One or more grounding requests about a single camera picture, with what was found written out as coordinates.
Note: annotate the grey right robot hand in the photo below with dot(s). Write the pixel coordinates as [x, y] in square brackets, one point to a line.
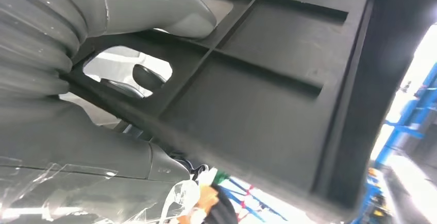
[68, 147]

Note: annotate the blue metal shelf rack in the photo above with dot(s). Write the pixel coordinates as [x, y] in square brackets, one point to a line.
[409, 113]

